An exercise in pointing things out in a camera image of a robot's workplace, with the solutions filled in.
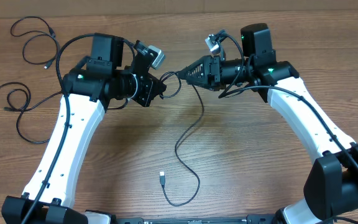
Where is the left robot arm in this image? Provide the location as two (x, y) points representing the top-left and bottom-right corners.
(1, 33), (166, 223)

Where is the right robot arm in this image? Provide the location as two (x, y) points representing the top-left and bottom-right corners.
(178, 23), (358, 223)

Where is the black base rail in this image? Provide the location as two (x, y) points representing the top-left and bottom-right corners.
(114, 214), (285, 224)

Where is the thick black usb-c cable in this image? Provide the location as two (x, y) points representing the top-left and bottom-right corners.
(0, 82), (63, 145)

